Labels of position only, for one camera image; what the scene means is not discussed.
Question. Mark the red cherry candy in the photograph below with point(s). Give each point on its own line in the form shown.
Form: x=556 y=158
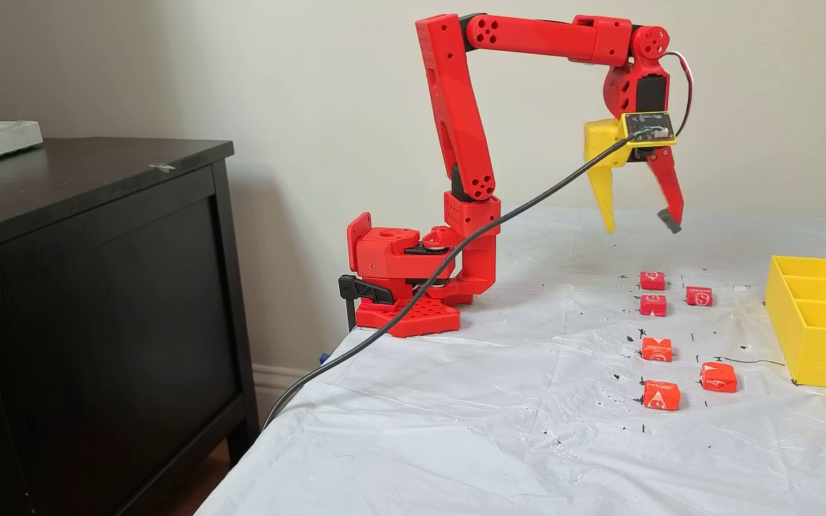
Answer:
x=652 y=305
x=652 y=280
x=699 y=296

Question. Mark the orange candy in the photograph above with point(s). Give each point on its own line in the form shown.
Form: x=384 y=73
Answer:
x=662 y=395
x=718 y=377
x=657 y=350

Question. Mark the black table clamp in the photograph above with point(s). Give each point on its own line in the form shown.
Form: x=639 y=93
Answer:
x=363 y=288

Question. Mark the white plastic table cover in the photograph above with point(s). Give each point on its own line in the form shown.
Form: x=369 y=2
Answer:
x=456 y=430

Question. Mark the white baseboard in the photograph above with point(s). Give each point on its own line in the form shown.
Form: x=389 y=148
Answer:
x=277 y=387

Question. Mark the dark wooden cabinet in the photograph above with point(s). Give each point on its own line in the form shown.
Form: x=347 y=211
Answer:
x=97 y=322

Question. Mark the camera board in yellow mount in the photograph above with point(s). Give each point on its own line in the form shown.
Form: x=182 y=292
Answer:
x=648 y=127

